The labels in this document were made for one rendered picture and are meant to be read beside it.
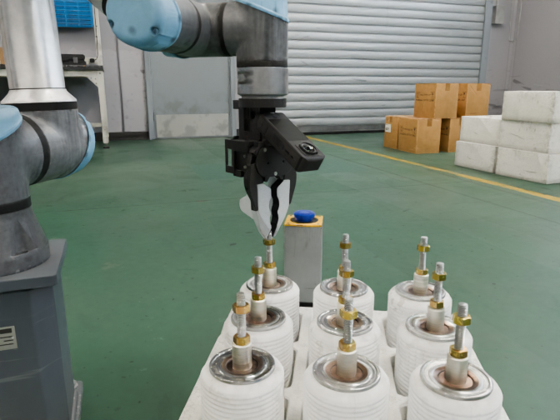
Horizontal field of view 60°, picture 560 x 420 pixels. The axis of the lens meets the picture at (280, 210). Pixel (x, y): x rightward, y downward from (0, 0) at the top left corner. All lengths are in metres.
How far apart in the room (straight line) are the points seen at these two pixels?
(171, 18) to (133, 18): 0.04
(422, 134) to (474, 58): 3.01
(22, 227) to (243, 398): 0.43
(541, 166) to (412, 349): 2.72
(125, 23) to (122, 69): 5.05
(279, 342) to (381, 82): 5.93
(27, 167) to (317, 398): 0.54
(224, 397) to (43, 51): 0.61
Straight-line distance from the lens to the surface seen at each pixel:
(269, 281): 0.78
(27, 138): 0.82
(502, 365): 1.15
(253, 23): 0.71
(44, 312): 0.82
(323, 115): 6.13
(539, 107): 3.32
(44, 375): 0.85
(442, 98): 4.52
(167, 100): 5.68
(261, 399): 0.56
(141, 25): 0.61
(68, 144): 0.89
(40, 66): 0.89
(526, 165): 3.38
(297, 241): 0.90
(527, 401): 1.06
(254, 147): 0.71
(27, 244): 0.81
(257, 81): 0.70
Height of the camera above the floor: 0.56
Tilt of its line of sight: 14 degrees down
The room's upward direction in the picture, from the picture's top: straight up
